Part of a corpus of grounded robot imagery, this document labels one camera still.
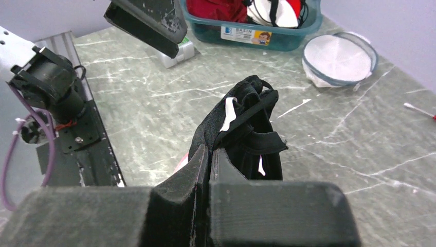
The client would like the teal plastic basin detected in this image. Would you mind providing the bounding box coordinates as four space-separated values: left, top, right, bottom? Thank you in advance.
180 1 322 51

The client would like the pink-trimmed white mesh laundry bag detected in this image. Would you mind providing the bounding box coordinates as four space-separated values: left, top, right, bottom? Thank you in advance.
173 153 189 173

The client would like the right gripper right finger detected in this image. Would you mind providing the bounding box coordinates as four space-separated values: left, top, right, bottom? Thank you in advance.
208 149 361 246

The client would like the blue-trimmed white mesh laundry bag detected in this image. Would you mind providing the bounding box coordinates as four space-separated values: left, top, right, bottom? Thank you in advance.
302 32 379 88

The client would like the black base frame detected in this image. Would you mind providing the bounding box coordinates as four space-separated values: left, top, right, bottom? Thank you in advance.
48 79 125 187

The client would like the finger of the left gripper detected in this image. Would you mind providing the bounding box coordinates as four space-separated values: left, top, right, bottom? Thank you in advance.
104 0 188 59

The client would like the green labelled small box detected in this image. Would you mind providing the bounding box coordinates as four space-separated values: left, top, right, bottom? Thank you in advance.
155 37 195 68

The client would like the aluminium rail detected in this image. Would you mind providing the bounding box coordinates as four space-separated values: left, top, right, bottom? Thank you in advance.
35 31 75 54

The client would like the red-blue small screwdriver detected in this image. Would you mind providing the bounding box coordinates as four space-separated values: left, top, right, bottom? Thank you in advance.
403 102 435 120

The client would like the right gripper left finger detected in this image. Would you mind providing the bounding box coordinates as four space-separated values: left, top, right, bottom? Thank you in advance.
1 145 208 246

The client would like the white bra with black straps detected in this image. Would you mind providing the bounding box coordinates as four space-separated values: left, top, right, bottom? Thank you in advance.
243 0 309 29

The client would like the dark red bra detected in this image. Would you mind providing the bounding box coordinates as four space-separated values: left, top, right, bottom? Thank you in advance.
186 0 247 23

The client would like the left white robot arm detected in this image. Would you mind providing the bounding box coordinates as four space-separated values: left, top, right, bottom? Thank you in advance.
1 1 187 151

